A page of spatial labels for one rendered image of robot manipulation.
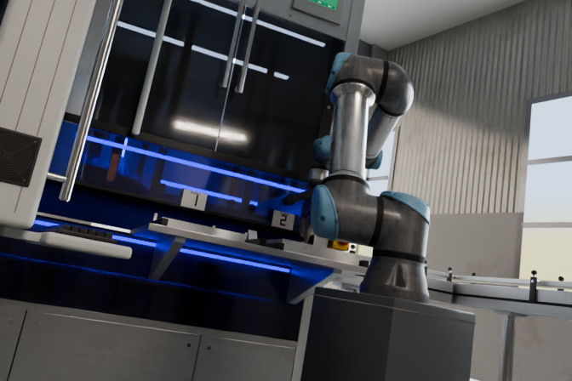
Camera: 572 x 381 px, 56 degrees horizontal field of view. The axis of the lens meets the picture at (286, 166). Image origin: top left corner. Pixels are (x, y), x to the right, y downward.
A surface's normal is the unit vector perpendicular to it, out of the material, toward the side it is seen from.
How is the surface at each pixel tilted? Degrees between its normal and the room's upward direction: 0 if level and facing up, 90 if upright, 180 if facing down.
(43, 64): 90
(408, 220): 90
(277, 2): 90
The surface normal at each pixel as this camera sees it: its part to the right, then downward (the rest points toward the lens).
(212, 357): 0.37, -0.15
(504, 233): -0.80, -0.27
